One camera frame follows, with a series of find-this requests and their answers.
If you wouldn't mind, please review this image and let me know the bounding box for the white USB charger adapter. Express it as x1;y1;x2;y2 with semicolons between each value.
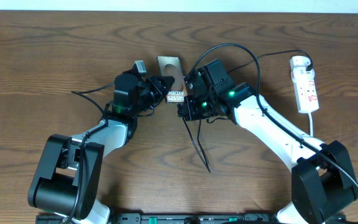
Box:
290;55;313;71

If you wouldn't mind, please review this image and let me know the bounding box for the white power strip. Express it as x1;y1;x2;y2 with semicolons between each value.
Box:
291;67;319;114

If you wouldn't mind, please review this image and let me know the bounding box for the Galaxy smartphone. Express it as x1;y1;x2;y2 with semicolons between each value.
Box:
157;55;188;104

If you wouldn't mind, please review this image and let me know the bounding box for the black USB-C charging cable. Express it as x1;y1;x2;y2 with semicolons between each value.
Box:
178;50;314;174

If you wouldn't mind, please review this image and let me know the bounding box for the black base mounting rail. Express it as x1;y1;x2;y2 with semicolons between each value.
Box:
108;213;280;224

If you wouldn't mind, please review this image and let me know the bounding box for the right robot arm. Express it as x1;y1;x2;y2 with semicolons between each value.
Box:
178;60;358;223

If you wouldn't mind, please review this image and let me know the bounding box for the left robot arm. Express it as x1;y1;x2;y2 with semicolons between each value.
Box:
27;67;175;223

